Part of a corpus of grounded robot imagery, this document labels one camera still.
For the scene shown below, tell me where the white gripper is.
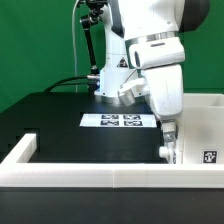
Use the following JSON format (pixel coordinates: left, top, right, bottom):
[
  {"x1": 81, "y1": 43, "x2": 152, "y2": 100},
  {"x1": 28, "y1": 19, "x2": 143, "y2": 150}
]
[{"x1": 143, "y1": 64, "x2": 183, "y2": 150}]

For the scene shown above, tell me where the white drawer cabinet box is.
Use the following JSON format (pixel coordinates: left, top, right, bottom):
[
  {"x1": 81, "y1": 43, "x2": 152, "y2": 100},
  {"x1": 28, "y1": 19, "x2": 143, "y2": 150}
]
[{"x1": 177, "y1": 94, "x2": 224, "y2": 165}]

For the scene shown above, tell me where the white front drawer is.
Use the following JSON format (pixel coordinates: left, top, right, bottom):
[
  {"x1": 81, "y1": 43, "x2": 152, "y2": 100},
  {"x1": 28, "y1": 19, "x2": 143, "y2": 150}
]
[{"x1": 159, "y1": 146, "x2": 182, "y2": 164}]

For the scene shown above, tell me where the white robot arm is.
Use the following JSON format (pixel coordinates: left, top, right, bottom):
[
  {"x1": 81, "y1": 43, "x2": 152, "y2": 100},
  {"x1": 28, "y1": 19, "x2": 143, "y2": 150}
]
[{"x1": 94, "y1": 0, "x2": 210, "y2": 149}]

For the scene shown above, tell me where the marker tag sheet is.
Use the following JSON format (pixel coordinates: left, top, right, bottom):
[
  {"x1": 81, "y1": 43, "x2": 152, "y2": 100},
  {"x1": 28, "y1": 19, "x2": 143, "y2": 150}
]
[{"x1": 80, "y1": 114, "x2": 157, "y2": 128}]

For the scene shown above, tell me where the white U-shaped border fence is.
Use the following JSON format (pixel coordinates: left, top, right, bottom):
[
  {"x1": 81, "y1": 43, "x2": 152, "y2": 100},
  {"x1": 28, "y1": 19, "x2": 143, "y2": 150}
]
[{"x1": 0, "y1": 133, "x2": 224, "y2": 188}]

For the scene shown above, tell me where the black cable bundle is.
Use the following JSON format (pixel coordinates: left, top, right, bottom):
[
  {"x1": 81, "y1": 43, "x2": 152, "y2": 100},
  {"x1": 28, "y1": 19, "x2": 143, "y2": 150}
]
[{"x1": 43, "y1": 75, "x2": 101, "y2": 93}]

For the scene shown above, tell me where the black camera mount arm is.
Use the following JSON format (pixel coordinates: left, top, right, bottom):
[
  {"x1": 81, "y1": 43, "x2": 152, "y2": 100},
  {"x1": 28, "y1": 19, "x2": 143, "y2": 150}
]
[{"x1": 80, "y1": 0, "x2": 107, "y2": 75}]

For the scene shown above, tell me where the white thin cable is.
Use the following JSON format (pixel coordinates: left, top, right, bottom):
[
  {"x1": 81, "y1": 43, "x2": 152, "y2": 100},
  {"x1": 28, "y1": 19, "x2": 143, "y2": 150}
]
[{"x1": 71, "y1": 0, "x2": 81, "y2": 93}]

